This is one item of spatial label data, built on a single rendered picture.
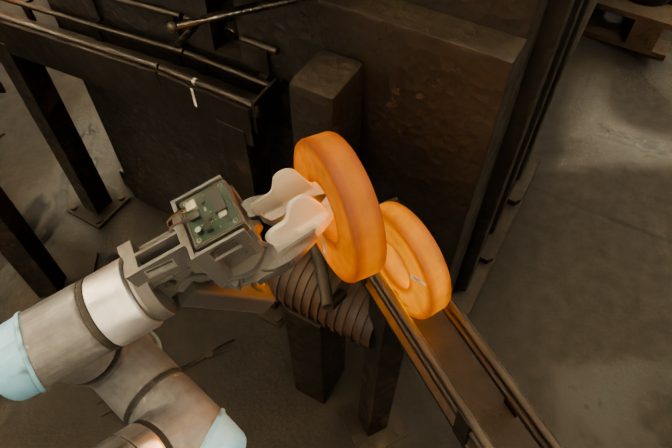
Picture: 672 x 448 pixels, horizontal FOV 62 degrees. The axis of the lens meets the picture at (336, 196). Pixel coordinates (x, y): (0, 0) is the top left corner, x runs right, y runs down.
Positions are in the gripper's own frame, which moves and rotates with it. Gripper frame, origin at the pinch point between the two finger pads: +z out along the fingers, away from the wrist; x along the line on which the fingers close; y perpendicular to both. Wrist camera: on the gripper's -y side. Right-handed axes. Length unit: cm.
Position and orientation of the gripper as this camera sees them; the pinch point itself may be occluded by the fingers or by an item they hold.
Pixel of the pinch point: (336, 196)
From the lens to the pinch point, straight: 56.1
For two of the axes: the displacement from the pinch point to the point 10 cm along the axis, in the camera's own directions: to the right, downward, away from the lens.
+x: -4.2, -6.9, 5.8
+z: 8.7, -4.9, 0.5
